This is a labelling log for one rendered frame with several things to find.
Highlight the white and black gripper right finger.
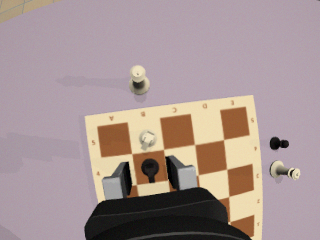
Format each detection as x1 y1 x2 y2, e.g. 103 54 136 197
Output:
165 155 198 190

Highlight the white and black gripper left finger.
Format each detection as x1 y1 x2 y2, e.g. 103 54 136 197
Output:
102 161 132 200

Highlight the brown and cream chessboard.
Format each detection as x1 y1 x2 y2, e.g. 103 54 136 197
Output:
85 95 263 240

